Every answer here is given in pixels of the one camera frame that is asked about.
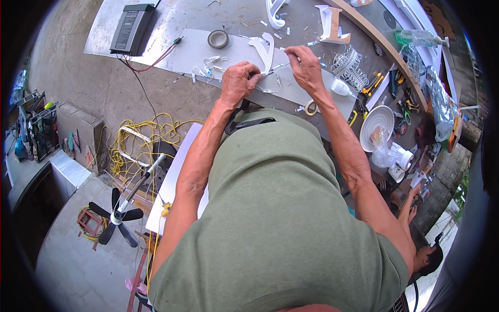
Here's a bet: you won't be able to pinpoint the person's right hand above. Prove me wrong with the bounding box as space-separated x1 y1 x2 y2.
284 45 326 98

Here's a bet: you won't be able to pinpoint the person's left hand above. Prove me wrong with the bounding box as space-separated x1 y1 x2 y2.
220 60 263 108

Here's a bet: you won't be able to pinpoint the white LED module string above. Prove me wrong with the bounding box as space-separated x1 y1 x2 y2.
255 58 301 94

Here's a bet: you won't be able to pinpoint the white curved letter piece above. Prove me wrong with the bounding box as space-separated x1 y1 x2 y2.
248 32 276 75

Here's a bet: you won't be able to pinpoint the white open letter shell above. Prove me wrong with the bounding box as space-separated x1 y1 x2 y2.
265 0 291 30

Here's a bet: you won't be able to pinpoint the white and tan letter shell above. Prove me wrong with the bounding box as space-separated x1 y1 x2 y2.
314 5 352 45

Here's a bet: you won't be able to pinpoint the grey tape roll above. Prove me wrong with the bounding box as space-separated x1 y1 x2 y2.
207 30 230 50

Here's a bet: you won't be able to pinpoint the coiled bundle of LED modules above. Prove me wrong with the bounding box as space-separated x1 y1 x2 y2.
331 47 369 93

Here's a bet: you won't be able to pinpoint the white plastic bottle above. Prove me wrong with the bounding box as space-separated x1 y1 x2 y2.
331 79 358 99

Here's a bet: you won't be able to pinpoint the grey sheet panel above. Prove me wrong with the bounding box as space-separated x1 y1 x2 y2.
154 28 358 121

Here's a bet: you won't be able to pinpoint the yellow utility knife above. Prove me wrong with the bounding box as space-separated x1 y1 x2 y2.
361 71 385 97

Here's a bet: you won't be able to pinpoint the white round plate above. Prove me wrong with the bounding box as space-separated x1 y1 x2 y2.
359 105 395 153

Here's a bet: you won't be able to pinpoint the black power supply box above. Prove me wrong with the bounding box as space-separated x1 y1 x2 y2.
109 3 156 57

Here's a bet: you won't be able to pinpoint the white board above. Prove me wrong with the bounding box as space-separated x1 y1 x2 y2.
145 122 210 237

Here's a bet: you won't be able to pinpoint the clear plastic bag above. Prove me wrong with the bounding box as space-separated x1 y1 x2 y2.
369 126 395 169

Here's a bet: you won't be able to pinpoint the white pipe fittings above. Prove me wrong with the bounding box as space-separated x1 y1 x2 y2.
388 142 415 184

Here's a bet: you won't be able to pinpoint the person's body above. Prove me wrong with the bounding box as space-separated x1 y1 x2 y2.
148 100 416 312

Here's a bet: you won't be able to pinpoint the crumpled silver foil bag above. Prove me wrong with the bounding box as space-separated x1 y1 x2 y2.
426 66 457 142

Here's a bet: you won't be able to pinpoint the shiny metal sheet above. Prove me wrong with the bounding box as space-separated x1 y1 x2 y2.
83 0 219 67

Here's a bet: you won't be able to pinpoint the grey concrete block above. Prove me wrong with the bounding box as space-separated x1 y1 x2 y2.
56 102 107 174

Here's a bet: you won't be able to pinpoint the row of flip-flops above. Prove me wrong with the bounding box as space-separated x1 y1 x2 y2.
62 129 96 167

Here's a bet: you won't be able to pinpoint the black bladed standing fan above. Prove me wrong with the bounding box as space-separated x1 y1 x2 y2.
88 153 167 249

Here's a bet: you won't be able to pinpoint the white cabinet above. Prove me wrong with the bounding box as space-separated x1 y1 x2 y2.
49 150 93 204

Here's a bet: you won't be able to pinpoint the black rack with goods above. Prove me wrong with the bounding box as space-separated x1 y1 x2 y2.
13 90 60 163

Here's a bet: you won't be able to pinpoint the red metal stand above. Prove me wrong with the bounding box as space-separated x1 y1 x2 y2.
126 230 157 312

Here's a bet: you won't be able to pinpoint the loose LED module string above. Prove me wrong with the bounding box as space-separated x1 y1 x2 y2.
191 55 229 83

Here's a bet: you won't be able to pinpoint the yellow handled pliers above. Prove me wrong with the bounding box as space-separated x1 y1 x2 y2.
347 109 369 128

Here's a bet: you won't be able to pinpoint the red and black wires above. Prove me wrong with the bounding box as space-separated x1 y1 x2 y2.
116 36 184 75

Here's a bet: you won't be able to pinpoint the yellow handled scissors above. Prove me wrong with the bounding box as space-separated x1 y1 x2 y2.
401 88 421 126

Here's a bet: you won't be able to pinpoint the heap of yellow cable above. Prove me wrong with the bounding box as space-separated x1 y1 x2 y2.
106 113 205 178

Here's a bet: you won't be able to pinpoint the red stool with cable coil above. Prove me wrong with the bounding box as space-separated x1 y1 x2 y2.
76 205 108 251

